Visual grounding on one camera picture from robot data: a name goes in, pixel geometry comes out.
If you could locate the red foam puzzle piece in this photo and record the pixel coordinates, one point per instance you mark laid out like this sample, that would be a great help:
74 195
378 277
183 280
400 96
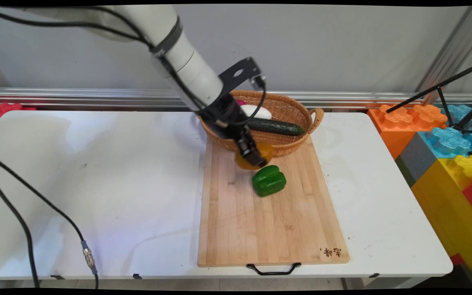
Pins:
6 110

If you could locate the aluminium frame post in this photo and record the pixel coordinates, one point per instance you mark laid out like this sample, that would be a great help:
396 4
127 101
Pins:
453 49

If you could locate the white toy vegetable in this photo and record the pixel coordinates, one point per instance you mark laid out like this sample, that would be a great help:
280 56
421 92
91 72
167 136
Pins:
258 111

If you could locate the orange bell pepper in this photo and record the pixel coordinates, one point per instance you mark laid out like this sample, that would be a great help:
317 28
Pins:
244 163

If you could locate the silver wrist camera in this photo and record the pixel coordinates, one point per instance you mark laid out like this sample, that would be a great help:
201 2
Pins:
258 81

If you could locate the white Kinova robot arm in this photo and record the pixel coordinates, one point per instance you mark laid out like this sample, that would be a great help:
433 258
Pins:
187 61

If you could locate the woven wicker basket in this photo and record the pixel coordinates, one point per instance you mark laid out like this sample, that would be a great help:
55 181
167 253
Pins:
297 112

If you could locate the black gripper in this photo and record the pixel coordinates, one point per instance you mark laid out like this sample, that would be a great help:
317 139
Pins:
225 116

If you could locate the dark green cucumber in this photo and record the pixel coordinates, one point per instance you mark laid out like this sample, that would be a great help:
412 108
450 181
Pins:
279 128

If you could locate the green bell pepper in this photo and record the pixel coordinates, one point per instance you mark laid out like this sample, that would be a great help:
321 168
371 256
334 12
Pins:
268 181

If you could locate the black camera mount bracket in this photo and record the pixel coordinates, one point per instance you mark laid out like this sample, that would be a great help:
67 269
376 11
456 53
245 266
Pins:
236 76

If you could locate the aluminium wall rail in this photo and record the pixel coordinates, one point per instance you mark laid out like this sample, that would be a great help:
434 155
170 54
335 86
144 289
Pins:
76 98

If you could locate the black tripod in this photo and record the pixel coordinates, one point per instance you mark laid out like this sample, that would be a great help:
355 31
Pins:
445 84

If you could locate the grey foam block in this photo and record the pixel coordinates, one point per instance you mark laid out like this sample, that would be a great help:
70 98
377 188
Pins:
418 157

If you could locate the orange foam block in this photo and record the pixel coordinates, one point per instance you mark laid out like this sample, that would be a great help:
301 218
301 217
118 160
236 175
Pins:
395 127

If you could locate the blue foam block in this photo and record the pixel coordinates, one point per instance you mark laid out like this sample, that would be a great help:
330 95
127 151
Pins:
449 141

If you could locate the bamboo cutting board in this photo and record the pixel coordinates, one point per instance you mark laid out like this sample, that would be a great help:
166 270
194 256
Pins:
268 229

